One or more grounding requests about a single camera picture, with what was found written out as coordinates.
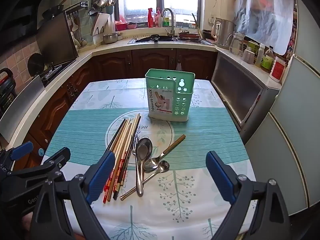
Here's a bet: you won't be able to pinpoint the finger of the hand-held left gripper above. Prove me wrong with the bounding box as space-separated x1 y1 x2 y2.
0 141 34 173
9 147 72 188

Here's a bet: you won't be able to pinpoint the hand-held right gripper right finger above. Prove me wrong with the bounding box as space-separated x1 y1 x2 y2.
205 151 292 240

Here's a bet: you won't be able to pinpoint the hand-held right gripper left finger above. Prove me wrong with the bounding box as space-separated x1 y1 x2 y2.
29 151 116 240

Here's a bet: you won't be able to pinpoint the bundle of mixed chopsticks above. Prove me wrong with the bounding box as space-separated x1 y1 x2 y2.
103 113 142 204

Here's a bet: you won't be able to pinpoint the steel fork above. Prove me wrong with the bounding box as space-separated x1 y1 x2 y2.
131 133 141 157

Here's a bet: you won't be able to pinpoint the large all-steel spoon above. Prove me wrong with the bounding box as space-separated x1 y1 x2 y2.
135 137 153 196

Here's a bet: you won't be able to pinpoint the steel spoon brown handle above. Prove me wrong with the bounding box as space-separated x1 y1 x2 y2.
143 134 187 172
119 160 170 201

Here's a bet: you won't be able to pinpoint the green plastic utensil holder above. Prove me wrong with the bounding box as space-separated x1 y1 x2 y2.
145 69 195 122

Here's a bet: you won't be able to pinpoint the steel splash guard sheet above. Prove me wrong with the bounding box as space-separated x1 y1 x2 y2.
0 74 46 143

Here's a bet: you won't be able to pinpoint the black red countertop appliance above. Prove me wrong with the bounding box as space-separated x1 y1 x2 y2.
0 67 17 115

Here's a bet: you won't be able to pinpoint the gas stove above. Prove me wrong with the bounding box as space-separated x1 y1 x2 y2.
40 60 75 87

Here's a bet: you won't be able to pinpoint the round black pan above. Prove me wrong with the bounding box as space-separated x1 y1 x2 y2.
27 53 45 78

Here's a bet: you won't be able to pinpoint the pale green refrigerator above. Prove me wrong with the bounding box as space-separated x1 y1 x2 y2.
244 0 320 215

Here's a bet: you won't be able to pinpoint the steel cabinet glass door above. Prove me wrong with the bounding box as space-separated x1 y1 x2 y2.
211 49 282 133

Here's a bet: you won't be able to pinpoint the dark metal splash panel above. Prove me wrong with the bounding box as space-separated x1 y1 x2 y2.
35 11 80 67

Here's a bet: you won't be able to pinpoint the white kitchen countertop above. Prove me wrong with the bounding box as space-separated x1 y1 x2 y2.
7 31 283 150

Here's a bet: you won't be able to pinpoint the red label container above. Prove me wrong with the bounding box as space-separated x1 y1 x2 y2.
269 56 287 83

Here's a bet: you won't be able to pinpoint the grey mug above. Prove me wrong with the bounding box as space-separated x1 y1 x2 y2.
242 49 255 63

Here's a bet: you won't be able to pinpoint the green label bottle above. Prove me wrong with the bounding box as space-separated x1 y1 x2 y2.
261 46 275 73

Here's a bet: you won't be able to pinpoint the white plastic bottle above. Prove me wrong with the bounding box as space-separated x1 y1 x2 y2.
255 43 265 67

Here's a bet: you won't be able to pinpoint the small steel pot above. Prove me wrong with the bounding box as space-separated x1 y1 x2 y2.
102 32 119 44

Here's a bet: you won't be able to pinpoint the white hanging ladle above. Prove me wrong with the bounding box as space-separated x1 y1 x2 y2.
67 14 80 39

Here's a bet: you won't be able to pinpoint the glass pitcher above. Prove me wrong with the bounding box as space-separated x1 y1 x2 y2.
226 31 245 57

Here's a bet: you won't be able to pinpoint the black range hood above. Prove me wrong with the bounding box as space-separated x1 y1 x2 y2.
0 0 63 45

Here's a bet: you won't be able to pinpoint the white cutting board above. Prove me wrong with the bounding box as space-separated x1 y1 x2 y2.
90 12 112 37

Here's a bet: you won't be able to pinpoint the stack of red dishes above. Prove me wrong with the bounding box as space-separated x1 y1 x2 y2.
178 30 202 43

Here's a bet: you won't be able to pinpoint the steel kitchen sink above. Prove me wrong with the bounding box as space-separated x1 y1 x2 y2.
127 35 215 46

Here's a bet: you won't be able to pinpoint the steel electric kettle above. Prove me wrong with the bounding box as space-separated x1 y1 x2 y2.
212 17 237 50

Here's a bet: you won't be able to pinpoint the black pan with lid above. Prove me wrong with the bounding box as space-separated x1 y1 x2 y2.
136 34 173 42

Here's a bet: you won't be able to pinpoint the teal hanging utensil cup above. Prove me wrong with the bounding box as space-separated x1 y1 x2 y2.
105 0 118 15

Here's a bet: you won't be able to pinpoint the steel kitchen faucet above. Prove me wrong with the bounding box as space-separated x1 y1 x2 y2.
161 8 177 39

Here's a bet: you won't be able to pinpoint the black wok wooden handle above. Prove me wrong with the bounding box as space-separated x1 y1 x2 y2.
41 0 70 20

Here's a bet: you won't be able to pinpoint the wall hook rail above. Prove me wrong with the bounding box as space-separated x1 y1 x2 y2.
64 1 88 13

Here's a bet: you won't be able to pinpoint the clear plastic wall sheet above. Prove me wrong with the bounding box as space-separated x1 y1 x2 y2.
234 0 294 55

